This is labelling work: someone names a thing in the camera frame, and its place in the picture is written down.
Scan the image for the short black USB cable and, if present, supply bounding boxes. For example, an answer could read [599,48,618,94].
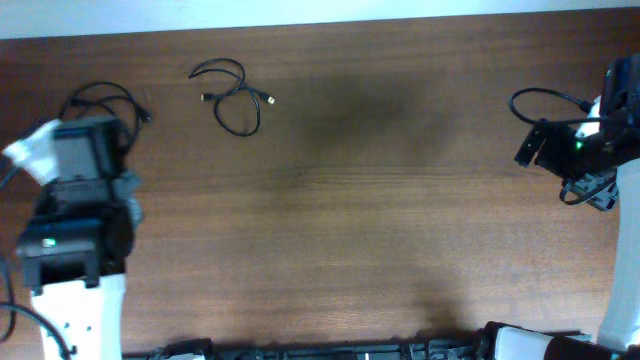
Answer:
[187,57,276,138]

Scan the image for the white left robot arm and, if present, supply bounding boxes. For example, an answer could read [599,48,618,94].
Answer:
[3,116,142,359]

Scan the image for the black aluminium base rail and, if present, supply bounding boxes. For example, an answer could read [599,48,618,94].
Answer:
[122,322,596,360]

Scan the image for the thick black USB cable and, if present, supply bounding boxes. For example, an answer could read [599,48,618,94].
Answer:
[58,81,153,156]

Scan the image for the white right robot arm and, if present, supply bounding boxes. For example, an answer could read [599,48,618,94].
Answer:
[477,54,639,359]

